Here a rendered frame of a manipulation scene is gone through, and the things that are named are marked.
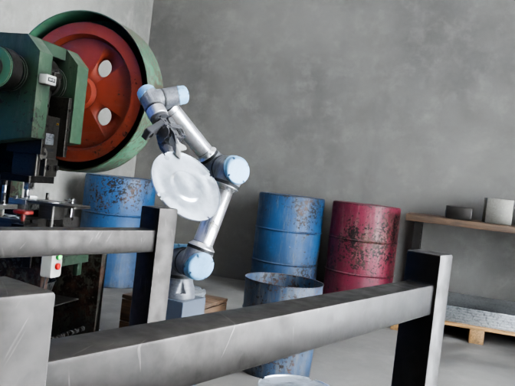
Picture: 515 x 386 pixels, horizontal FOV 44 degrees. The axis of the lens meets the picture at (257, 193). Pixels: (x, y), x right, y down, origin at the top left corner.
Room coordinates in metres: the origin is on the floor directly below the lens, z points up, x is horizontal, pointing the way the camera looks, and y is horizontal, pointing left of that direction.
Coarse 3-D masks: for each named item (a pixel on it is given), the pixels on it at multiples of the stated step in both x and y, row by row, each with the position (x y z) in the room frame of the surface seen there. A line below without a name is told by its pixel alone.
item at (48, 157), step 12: (48, 120) 2.88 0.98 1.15; (48, 132) 2.89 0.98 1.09; (48, 144) 2.90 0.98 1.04; (24, 156) 2.84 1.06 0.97; (36, 156) 2.83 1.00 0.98; (48, 156) 2.91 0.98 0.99; (12, 168) 2.86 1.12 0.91; (24, 168) 2.84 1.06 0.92; (36, 168) 2.83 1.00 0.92; (48, 168) 2.85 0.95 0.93
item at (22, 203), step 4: (8, 200) 2.86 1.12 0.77; (12, 200) 2.85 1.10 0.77; (16, 200) 2.85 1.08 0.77; (20, 200) 2.84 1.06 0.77; (24, 200) 2.84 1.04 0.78; (20, 204) 2.84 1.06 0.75; (24, 204) 2.84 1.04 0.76; (28, 204) 2.86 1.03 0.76; (32, 204) 2.89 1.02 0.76; (36, 204) 2.91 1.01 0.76; (20, 208) 2.84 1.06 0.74; (24, 208) 2.84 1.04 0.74; (28, 208) 2.86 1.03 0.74; (32, 208) 2.89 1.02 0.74; (36, 208) 2.92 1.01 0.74
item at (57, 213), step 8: (32, 200) 2.86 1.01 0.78; (40, 200) 2.84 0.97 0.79; (48, 200) 2.90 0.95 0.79; (40, 208) 2.84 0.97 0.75; (48, 208) 2.83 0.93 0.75; (56, 208) 2.85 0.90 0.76; (64, 208) 2.91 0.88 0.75; (72, 208) 2.77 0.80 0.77; (80, 208) 2.82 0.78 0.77; (88, 208) 2.88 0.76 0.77; (40, 216) 2.84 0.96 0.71; (48, 216) 2.83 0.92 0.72; (56, 216) 2.85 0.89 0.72; (48, 224) 2.83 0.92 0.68; (56, 224) 2.86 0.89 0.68
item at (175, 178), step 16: (160, 160) 2.25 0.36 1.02; (176, 160) 2.30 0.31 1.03; (192, 160) 2.36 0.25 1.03; (160, 176) 2.20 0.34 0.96; (176, 176) 2.24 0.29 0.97; (192, 176) 2.30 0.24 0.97; (160, 192) 2.16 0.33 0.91; (176, 192) 2.21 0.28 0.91; (192, 192) 2.25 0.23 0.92; (208, 192) 2.31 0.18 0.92; (176, 208) 2.17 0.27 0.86; (192, 208) 2.21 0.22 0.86; (208, 208) 2.27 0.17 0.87
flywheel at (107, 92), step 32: (64, 32) 3.27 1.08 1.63; (96, 32) 3.22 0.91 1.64; (96, 64) 3.26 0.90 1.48; (128, 64) 3.17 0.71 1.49; (96, 96) 3.25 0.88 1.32; (128, 96) 3.20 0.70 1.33; (96, 128) 3.24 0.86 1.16; (128, 128) 3.15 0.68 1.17; (64, 160) 3.25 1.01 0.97; (96, 160) 3.23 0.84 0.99
